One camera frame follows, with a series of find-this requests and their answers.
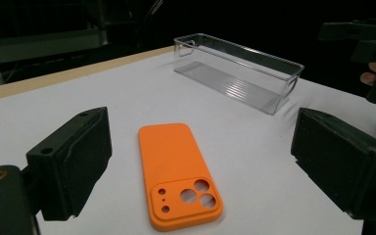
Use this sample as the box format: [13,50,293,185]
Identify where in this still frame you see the clear plastic container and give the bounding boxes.
[172,32,306,116]

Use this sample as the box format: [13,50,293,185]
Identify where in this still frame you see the orange phone case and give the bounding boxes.
[138,122,224,233]

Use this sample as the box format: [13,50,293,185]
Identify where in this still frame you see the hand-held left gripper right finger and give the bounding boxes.
[290,107,376,220]

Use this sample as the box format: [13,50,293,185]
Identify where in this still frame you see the white paper sheet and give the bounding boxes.
[0,51,376,235]

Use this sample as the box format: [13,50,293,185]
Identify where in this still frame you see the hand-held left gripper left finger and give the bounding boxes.
[25,107,113,221]

